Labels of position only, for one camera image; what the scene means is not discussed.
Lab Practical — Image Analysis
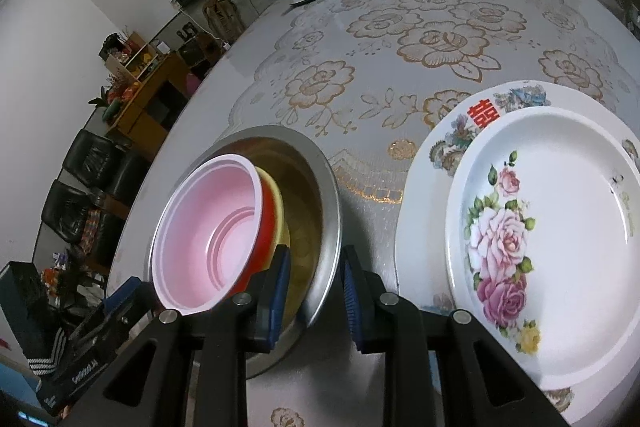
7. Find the black leather chair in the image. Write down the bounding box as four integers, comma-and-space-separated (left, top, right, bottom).
62, 129, 151, 202
40, 179, 126, 263

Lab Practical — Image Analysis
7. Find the carved wooden chair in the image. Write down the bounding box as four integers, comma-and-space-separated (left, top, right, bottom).
202, 0, 244, 35

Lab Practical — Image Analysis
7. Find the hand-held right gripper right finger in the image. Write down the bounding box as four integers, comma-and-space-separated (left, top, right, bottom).
340, 245, 571, 427

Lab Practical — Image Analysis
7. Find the wooden desktop shelf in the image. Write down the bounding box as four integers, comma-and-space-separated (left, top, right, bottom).
102, 32, 161, 82

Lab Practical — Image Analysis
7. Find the stainless steel bowl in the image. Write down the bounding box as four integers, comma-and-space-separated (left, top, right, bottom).
142, 125, 342, 380

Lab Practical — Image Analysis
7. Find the red bowl with pink inside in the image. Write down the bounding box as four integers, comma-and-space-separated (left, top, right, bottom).
150, 154, 278, 313

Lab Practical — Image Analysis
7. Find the white plate with rose print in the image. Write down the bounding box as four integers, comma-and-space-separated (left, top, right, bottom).
445, 106, 640, 392

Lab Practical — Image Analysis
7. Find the yellow bowl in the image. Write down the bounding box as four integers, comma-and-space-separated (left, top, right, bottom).
254, 166, 292, 258

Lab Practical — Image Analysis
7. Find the white plate with patterned rim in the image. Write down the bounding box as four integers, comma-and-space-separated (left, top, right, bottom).
394, 80, 640, 427

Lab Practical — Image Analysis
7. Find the wooden side cabinet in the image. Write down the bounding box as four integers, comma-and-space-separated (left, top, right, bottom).
105, 52, 193, 160

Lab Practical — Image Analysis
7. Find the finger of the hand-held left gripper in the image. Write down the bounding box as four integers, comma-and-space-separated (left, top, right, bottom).
107, 279, 155, 333
72, 276, 143, 348

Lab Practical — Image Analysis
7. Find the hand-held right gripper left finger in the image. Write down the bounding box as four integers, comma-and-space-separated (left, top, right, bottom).
82, 244, 292, 427

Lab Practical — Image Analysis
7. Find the lace table mat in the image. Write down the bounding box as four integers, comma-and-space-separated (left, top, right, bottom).
222, 0, 640, 208

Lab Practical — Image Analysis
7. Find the dark small cabinet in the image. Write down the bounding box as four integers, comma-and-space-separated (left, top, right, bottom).
177, 32, 221, 68

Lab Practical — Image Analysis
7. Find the person's left forearm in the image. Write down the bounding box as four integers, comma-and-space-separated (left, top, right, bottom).
25, 327, 68, 378

